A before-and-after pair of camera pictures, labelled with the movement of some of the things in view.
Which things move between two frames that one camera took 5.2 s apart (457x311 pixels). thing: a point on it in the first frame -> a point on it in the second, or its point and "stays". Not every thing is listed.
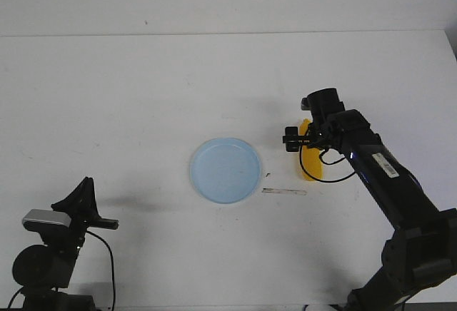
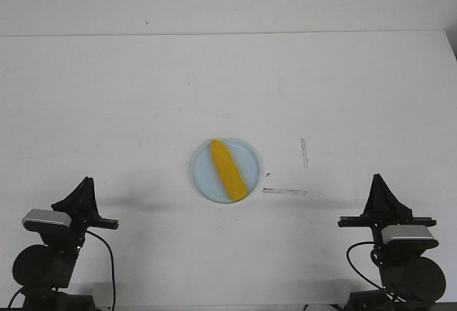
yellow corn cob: x=312 y=157 -> x=228 y=170
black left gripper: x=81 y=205 stays
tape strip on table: x=271 y=190 stays
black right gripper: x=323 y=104 -> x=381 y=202
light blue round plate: x=225 y=170 stays
